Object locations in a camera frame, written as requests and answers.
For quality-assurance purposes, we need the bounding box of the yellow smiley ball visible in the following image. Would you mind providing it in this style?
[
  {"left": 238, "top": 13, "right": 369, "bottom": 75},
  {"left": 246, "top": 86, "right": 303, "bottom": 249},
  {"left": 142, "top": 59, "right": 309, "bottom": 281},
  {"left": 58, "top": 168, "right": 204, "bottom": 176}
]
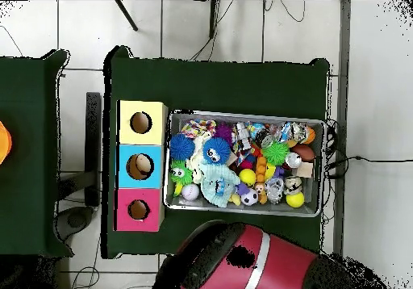
[{"left": 239, "top": 168, "right": 257, "bottom": 187}]

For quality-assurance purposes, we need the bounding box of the wooden box with three holes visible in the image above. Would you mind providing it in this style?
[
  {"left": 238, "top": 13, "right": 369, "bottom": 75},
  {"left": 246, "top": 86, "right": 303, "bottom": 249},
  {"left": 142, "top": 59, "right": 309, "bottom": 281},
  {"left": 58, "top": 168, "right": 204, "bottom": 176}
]
[{"left": 113, "top": 99, "right": 169, "bottom": 232}]

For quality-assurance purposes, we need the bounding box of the silver mesh bin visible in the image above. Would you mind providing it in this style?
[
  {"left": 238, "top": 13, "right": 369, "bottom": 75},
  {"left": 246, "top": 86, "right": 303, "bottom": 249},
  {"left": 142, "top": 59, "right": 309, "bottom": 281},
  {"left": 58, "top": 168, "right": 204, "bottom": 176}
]
[{"left": 162, "top": 109, "right": 327, "bottom": 218}]

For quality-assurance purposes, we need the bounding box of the blue spiky ball with eyes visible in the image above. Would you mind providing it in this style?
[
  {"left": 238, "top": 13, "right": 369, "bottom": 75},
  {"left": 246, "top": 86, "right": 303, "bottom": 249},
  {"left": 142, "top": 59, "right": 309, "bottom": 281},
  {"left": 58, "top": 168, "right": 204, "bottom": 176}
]
[{"left": 202, "top": 136, "right": 232, "bottom": 165}]

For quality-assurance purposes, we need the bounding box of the polka dot cloth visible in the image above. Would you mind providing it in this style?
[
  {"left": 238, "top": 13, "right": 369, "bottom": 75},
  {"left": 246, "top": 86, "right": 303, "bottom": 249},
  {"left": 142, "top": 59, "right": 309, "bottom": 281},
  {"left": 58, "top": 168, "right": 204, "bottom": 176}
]
[{"left": 180, "top": 119, "right": 217, "bottom": 139}]

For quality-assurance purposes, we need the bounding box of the purple spiky toy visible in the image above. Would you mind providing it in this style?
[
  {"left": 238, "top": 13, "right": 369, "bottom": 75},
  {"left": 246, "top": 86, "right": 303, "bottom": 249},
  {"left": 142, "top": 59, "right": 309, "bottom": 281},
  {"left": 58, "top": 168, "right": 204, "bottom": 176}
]
[{"left": 212, "top": 122, "right": 234, "bottom": 143}]

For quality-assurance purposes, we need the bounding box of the light blue knitted cloth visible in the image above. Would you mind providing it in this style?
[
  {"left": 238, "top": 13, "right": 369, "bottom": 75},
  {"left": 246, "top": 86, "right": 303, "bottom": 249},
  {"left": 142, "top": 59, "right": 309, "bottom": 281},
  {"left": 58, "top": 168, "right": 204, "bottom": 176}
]
[{"left": 199, "top": 162, "right": 241, "bottom": 208}]

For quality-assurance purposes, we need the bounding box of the white baseball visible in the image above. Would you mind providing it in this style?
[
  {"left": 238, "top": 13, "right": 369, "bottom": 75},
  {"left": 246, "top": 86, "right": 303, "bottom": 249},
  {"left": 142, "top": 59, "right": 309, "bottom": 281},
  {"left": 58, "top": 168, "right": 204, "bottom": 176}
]
[{"left": 181, "top": 182, "right": 201, "bottom": 202}]

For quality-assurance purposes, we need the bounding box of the black and white soccer ball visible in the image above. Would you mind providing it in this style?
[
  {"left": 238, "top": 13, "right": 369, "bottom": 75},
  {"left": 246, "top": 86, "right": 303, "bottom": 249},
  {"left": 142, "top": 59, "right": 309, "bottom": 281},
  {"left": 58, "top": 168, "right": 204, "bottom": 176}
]
[{"left": 240, "top": 189, "right": 260, "bottom": 207}]

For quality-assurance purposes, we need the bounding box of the dark green table cloth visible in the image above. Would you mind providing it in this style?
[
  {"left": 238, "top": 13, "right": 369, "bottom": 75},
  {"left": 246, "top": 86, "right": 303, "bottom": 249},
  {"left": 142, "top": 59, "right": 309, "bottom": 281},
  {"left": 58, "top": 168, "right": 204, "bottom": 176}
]
[{"left": 101, "top": 44, "right": 331, "bottom": 260}]

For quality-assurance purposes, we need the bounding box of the green spiky ball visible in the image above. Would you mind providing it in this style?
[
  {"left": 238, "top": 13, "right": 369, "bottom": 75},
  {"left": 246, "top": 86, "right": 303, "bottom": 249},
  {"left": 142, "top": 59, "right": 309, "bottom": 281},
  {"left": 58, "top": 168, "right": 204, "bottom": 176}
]
[{"left": 262, "top": 140, "right": 290, "bottom": 166}]

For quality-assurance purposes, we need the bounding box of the black stand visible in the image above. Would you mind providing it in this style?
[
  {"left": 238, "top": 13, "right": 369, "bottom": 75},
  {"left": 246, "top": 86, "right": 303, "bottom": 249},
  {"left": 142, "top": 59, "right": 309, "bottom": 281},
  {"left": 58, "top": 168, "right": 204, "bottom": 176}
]
[{"left": 57, "top": 91, "right": 103, "bottom": 207}]

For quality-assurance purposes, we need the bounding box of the black tripod leg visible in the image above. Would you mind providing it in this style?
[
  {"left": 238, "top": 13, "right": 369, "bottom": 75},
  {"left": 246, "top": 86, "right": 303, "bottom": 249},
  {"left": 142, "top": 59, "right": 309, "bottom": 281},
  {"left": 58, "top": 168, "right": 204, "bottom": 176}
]
[
  {"left": 115, "top": 0, "right": 139, "bottom": 31},
  {"left": 208, "top": 0, "right": 221, "bottom": 40}
]

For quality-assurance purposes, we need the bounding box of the grey round floor base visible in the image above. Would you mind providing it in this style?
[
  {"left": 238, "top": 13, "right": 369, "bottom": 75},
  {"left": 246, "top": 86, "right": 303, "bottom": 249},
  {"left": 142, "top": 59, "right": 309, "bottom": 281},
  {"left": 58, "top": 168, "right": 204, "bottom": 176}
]
[{"left": 53, "top": 205, "right": 95, "bottom": 242}]

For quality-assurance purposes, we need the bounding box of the green covered side table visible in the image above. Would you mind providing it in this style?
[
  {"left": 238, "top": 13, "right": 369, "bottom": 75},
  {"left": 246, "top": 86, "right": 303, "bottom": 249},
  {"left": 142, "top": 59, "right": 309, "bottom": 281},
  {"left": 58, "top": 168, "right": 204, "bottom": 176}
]
[{"left": 0, "top": 48, "right": 74, "bottom": 258}]

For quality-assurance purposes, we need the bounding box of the orange object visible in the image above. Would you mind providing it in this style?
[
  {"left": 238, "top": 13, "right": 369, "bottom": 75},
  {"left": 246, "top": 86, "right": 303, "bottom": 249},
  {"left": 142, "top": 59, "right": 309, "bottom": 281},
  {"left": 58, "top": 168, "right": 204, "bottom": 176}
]
[{"left": 0, "top": 120, "right": 13, "bottom": 165}]

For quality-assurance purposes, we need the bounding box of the black cable bundle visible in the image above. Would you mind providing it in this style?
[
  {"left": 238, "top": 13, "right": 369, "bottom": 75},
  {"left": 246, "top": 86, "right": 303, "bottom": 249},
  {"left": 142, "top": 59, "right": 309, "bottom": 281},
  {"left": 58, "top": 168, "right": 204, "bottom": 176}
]
[{"left": 323, "top": 119, "right": 413, "bottom": 225}]

